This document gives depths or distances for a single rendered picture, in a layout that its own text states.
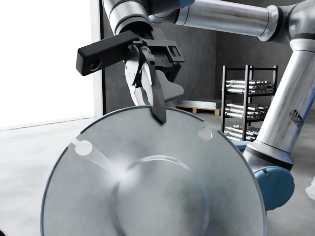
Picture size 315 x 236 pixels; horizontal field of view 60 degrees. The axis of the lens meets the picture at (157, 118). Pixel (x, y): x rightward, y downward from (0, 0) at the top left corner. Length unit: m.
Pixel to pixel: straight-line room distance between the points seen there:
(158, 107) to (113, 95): 5.06
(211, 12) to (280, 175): 0.43
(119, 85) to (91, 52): 5.10
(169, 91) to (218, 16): 0.38
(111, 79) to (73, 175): 5.07
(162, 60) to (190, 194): 0.22
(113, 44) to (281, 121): 0.43
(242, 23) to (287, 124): 0.29
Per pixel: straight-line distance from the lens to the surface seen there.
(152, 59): 0.43
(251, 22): 0.80
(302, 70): 0.72
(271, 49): 7.80
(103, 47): 0.46
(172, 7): 0.62
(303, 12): 0.78
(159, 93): 0.40
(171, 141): 0.40
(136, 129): 0.40
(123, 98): 5.63
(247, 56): 8.02
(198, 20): 0.75
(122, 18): 0.53
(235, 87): 3.00
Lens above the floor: 0.88
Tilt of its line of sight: 10 degrees down
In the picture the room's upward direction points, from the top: straight up
